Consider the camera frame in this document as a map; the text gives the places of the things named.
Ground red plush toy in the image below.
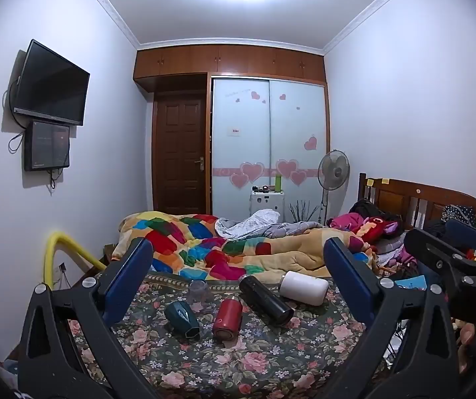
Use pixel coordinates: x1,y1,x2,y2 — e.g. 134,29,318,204
355,215,403,244

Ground dark dried twigs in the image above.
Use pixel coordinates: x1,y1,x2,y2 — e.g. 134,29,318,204
288,200,322,222

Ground colourful patchwork blanket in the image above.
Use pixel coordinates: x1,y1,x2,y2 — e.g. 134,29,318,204
111,212,379,284

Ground blue book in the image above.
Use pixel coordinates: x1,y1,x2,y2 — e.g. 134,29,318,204
395,275,428,291

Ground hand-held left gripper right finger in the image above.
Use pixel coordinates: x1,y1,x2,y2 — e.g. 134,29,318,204
323,236,460,399

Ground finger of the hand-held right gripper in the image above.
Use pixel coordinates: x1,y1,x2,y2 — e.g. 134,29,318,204
404,228,476,277
443,218,476,260

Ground wooden wardrobe with sliding doors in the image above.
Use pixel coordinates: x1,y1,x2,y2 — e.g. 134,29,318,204
133,44,331,226

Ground white cup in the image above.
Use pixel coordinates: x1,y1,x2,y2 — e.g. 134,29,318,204
278,270,330,305

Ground polka dot cloth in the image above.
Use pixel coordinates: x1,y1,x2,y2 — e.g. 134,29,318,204
441,204,476,227

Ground black clothes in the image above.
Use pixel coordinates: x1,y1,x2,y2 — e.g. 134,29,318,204
348,199,389,222

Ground standing fan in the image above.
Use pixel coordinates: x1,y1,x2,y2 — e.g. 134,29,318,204
318,150,351,226

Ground yellow padded pipe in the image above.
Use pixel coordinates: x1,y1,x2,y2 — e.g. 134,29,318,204
44,231,107,290

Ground teal cup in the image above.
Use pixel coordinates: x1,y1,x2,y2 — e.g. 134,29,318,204
164,300,201,339

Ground grey blanket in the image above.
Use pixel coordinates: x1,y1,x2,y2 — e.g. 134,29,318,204
215,209,326,241

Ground black television cable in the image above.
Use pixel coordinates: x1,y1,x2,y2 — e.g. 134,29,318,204
1,78,28,155

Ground wooden bed headboard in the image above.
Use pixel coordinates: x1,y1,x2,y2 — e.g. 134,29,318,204
357,172,476,234

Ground black thermos bottle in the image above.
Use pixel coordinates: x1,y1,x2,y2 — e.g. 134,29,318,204
238,274,295,326

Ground floral bed sheet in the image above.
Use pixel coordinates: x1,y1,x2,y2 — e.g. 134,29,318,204
68,272,393,399

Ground pink clothes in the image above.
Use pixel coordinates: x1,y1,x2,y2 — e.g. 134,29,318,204
331,212,365,232

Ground person's right hand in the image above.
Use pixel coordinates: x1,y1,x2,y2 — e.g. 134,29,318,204
451,318,476,377

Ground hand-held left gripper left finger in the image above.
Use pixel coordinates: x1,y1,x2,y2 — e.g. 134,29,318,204
17,237,160,399

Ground clear glass cup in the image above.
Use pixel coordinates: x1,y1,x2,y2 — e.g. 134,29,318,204
187,279,210,307

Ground wall-mounted black television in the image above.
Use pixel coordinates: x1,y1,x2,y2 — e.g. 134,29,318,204
14,39,91,127

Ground brown wooden door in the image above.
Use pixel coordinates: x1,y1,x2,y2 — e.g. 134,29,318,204
153,90,208,216

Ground small black wall monitor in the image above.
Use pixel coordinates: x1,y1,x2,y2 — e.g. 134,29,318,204
24,120,71,172

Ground small white cabinet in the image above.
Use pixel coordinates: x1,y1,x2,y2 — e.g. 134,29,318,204
249,191,285,222

